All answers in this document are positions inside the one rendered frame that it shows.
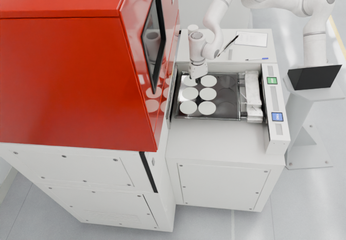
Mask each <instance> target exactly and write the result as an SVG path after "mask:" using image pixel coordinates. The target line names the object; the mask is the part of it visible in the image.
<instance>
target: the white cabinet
mask: <svg viewBox="0 0 346 240"><path fill-rule="evenodd" d="M165 160H166V164H167V168H168V172H169V177H170V181H171V186H172V190H173V193H174V197H175V201H176V204H181V205H192V206H198V207H209V208H221V209H231V210H243V211H253V212H261V211H262V209H263V207H264V205H265V203H266V202H267V200H268V198H269V196H270V194H271V192H272V190H273V188H274V186H275V184H276V182H277V180H278V178H279V176H280V174H281V172H282V170H283V168H284V167H285V166H282V165H267V164H252V163H236V162H221V161H206V160H191V159H175V158H165Z"/></svg>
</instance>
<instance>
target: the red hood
mask: <svg viewBox="0 0 346 240"><path fill-rule="evenodd" d="M179 30H180V17H179V4H178V0H0V142H2V143H18V144H34V145H50V146H66V147H82V148H98V149H114V150H129V151H145V152H157V150H158V147H159V142H160V136H161V131H162V125H163V119H164V113H165V108H166V102H167V96H168V91H169V85H170V79H171V74H172V68H173V64H174V58H175V53H176V47H177V41H178V36H179Z"/></svg>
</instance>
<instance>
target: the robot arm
mask: <svg viewBox="0 0 346 240"><path fill-rule="evenodd" d="M231 2H232V0H213V1H212V3H211V5H210V6H209V8H208V10H207V12H206V14H205V16H204V18H203V25H204V26H205V27H206V28H208V29H209V30H210V31H212V32H213V33H214V35H215V38H214V41H213V42H212V43H208V42H207V41H206V40H205V34H204V33H202V32H200V31H195V32H192V33H191V34H190V35H189V36H188V40H189V59H190V62H189V69H188V72H189V78H190V79H195V82H196V83H197V84H198V85H199V84H201V78H202V76H204V75H206V74H207V62H206V59H209V60H214V59H215V58H216V57H217V55H218V53H219V51H220V49H221V47H222V45H223V33H222V30H221V28H220V22H221V20H222V18H223V16H224V15H225V13H226V11H227V9H228V7H229V5H230V4H231ZM241 3H242V5H243V6H244V7H246V8H250V9H262V8H280V9H286V10H289V11H291V12H292V13H293V14H295V15H296V16H298V17H301V18H306V17H309V16H312V17H311V18H310V20H309V21H308V22H307V24H306V25H305V26H304V28H303V50H304V66H300V67H298V68H306V67H317V66H328V65H334V64H333V63H332V64H327V63H328V58H326V23H327V20H328V18H329V17H330V15H331V13H332V11H333V9H334V7H335V3H336V0H241Z"/></svg>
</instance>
